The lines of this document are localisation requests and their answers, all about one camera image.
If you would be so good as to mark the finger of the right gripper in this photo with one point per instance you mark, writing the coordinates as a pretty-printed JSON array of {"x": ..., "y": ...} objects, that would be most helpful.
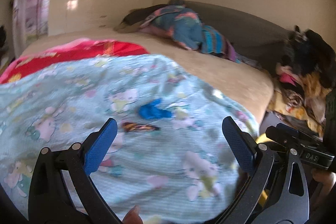
[{"x": 285, "y": 135}]

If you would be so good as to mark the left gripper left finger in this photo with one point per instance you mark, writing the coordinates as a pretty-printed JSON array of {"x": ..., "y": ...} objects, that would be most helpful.
[{"x": 49, "y": 197}]

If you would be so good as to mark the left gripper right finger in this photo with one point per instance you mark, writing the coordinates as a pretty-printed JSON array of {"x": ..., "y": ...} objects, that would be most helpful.
[{"x": 275, "y": 190}]

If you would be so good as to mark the brown candy wrapper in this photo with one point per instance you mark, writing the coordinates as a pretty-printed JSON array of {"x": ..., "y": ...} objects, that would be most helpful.
[{"x": 136, "y": 127}]

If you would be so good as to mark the blue plastic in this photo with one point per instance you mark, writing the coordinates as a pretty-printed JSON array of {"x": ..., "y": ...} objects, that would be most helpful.
[{"x": 151, "y": 111}]

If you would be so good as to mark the right hand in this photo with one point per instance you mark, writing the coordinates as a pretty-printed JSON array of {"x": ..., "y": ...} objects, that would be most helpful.
[{"x": 327, "y": 179}]

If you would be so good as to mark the left hand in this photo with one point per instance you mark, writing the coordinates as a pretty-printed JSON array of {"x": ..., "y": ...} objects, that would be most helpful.
[{"x": 132, "y": 217}]

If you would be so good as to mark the clothes pile beside bed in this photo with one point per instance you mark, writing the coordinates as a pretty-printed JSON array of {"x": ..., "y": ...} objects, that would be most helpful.
[{"x": 304, "y": 76}]

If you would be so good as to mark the beige bed cover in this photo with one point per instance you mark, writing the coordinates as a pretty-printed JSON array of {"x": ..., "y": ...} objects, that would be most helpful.
[{"x": 246, "y": 85}]

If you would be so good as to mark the light blue cartoon blanket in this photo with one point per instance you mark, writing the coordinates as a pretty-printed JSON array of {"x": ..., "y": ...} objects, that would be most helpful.
[{"x": 183, "y": 173}]

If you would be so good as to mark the grey headboard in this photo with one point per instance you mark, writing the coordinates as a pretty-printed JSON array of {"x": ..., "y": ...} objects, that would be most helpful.
[{"x": 251, "y": 36}]

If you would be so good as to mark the red pink blanket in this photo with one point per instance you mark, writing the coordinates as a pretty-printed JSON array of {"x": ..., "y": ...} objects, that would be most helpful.
[{"x": 76, "y": 50}]

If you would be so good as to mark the colourful clothes pile on bed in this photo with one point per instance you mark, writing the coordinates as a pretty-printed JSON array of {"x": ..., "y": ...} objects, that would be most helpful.
[{"x": 175, "y": 21}]

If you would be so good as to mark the pink sliding door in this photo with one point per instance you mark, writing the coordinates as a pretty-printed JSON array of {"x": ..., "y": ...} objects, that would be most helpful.
[{"x": 30, "y": 20}]

